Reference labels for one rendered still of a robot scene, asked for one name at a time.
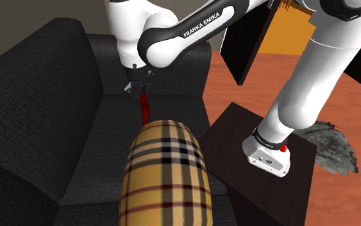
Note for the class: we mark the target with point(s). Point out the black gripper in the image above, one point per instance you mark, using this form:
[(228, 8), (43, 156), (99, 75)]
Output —
[(138, 77)]

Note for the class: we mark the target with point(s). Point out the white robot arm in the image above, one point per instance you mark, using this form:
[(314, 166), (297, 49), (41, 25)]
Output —
[(311, 81)]

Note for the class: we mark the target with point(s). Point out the red slender stick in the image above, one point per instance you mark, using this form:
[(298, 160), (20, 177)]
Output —
[(144, 109)]

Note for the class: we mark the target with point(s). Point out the tan plaid cylinder pillow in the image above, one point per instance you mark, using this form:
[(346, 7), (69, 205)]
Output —
[(167, 175)]

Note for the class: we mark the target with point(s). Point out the black fabric sofa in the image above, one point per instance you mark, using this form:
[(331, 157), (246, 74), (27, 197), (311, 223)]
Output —
[(36, 103)]

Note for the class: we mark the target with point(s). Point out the black cabinet with orange inside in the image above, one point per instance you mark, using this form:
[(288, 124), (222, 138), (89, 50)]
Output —
[(244, 43)]

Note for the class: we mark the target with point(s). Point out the dark robot stand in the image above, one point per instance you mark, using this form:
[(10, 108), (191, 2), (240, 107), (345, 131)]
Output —
[(230, 150)]

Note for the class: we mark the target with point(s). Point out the grey ragged flat shape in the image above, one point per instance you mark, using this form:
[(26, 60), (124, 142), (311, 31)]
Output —
[(330, 147)]

